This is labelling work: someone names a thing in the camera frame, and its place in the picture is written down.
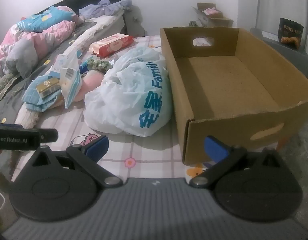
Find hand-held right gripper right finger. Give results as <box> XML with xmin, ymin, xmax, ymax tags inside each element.
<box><xmin>189</xmin><ymin>135</ymin><xmax>285</xmax><ymax>188</ymax></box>

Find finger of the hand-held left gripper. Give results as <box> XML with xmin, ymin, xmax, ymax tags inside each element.
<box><xmin>1</xmin><ymin>123</ymin><xmax>23</xmax><ymax>130</ymax></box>
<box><xmin>38</xmin><ymin>128</ymin><xmax>59</xmax><ymax>143</ymax></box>

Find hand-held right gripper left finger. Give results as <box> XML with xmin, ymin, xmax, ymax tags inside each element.
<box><xmin>31</xmin><ymin>135</ymin><xmax>124</xmax><ymax>188</ymax></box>

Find blue checked towel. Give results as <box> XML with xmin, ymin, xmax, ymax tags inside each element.
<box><xmin>22</xmin><ymin>76</ymin><xmax>67</xmax><ymax>112</ymax></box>

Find small gold box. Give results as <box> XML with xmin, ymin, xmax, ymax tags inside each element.
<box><xmin>36</xmin><ymin>77</ymin><xmax>61</xmax><ymax>98</ymax></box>

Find clear plastic packet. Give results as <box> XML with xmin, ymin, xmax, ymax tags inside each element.
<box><xmin>55</xmin><ymin>52</ymin><xmax>82</xmax><ymax>108</ymax></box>

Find pink plush toy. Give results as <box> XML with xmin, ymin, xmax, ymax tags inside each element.
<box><xmin>56</xmin><ymin>70</ymin><xmax>105</xmax><ymax>105</ymax></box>

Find large brown cardboard box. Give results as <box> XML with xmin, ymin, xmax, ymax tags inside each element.
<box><xmin>160</xmin><ymin>26</ymin><xmax>308</xmax><ymax>167</ymax></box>

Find green scrunchie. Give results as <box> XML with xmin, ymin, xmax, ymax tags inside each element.
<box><xmin>85</xmin><ymin>56</ymin><xmax>112</xmax><ymax>72</ymax></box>

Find plaid printed mat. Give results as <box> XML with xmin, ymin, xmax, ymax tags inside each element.
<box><xmin>36</xmin><ymin>35</ymin><xmax>209</xmax><ymax>180</ymax></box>

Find white plastic shopping bag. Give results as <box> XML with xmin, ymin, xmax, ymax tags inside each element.
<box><xmin>84</xmin><ymin>46</ymin><xmax>173</xmax><ymax>137</ymax></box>

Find pink and blue quilt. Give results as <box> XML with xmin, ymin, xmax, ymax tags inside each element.
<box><xmin>0</xmin><ymin>5</ymin><xmax>80</xmax><ymax>79</ymax></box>

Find red wet wipes pack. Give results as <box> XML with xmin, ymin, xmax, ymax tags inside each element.
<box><xmin>89</xmin><ymin>33</ymin><xmax>134</xmax><ymax>58</ymax></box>

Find grey cabinet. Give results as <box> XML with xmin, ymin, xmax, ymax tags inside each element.
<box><xmin>249</xmin><ymin>27</ymin><xmax>308</xmax><ymax>85</ymax></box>

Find white paper sheet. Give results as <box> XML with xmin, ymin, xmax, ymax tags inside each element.
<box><xmin>260</xmin><ymin>30</ymin><xmax>280</xmax><ymax>42</ymax></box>

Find small open cardboard box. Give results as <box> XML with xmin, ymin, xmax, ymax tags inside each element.
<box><xmin>191</xmin><ymin>3</ymin><xmax>233</xmax><ymax>28</ymax></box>

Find black snack bag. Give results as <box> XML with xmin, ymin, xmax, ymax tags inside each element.
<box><xmin>278</xmin><ymin>18</ymin><xmax>305</xmax><ymax>50</ymax></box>

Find pink packets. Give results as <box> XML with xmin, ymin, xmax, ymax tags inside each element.
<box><xmin>202</xmin><ymin>7</ymin><xmax>222</xmax><ymax>17</ymax></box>

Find purple clothes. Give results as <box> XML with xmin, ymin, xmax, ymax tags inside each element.
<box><xmin>79</xmin><ymin>0</ymin><xmax>132</xmax><ymax>19</ymax></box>

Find white curtain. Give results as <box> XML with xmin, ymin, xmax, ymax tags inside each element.
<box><xmin>254</xmin><ymin>0</ymin><xmax>308</xmax><ymax>55</ymax></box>

